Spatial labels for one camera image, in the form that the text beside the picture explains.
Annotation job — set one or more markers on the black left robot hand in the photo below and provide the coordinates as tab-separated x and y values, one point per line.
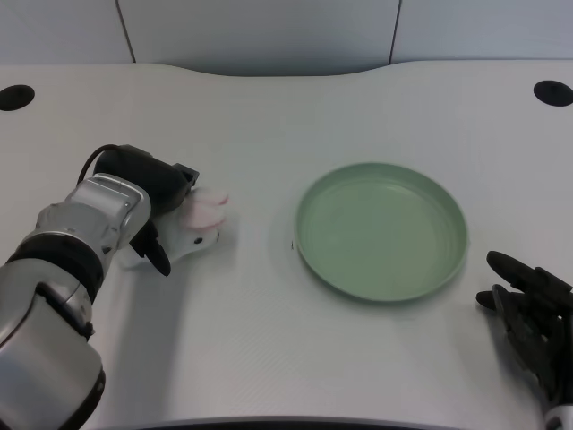
152	183

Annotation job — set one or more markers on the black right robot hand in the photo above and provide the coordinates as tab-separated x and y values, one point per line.
528	313

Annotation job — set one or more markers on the white plush rabbit doll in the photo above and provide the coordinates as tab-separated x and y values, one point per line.
197	219

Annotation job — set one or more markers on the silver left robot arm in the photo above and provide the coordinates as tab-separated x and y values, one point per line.
58	291

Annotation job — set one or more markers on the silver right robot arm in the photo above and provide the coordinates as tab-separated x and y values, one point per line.
558	417

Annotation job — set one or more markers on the green round plate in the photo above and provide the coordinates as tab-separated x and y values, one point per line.
380	233

